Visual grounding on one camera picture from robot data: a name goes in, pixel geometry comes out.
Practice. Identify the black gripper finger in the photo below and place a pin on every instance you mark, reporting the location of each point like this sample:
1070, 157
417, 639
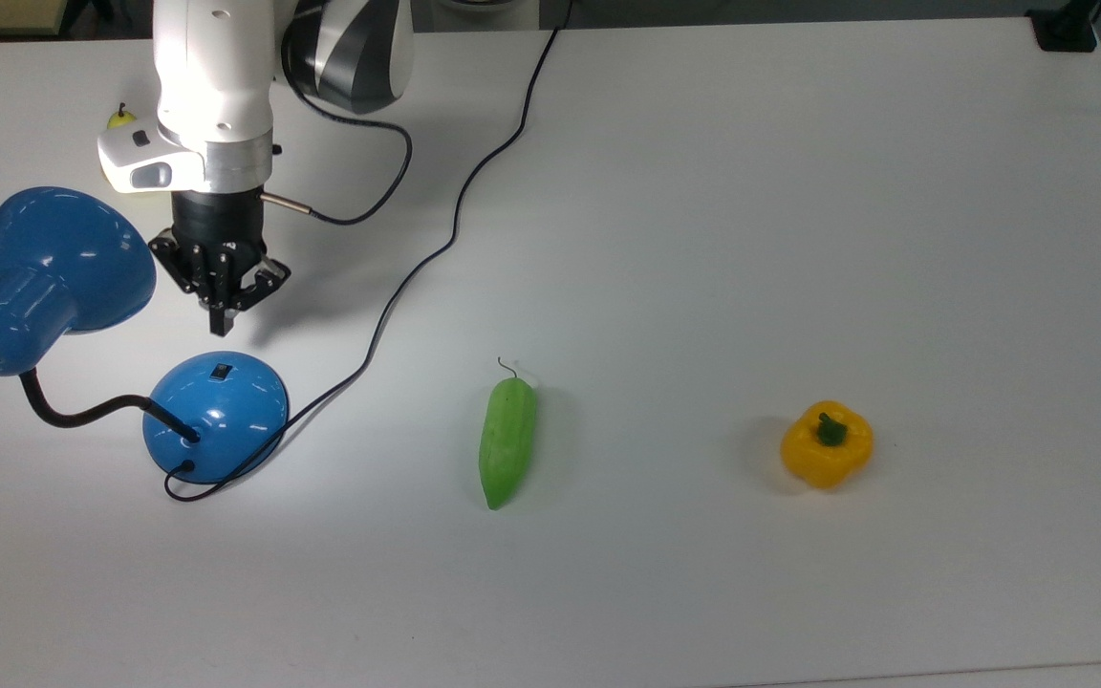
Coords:
269, 279
173, 256

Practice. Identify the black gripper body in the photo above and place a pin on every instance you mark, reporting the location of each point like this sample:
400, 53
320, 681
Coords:
221, 229

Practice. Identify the black lamp rocker switch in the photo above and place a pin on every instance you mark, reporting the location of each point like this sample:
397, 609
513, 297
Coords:
219, 372

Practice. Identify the blue desk lamp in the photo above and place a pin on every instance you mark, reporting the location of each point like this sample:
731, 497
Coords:
63, 248

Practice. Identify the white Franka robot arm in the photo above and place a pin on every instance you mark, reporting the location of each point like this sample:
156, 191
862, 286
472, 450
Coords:
211, 76

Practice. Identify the yellow-green pear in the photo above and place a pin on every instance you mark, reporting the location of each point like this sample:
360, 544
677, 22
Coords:
120, 120

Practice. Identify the green cucumber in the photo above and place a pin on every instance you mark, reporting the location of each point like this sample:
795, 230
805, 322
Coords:
507, 440

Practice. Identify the yellow bell pepper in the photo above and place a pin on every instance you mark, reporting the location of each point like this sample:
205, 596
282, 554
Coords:
823, 459

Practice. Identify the black table clamp mount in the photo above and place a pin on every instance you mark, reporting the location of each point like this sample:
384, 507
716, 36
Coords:
1067, 33

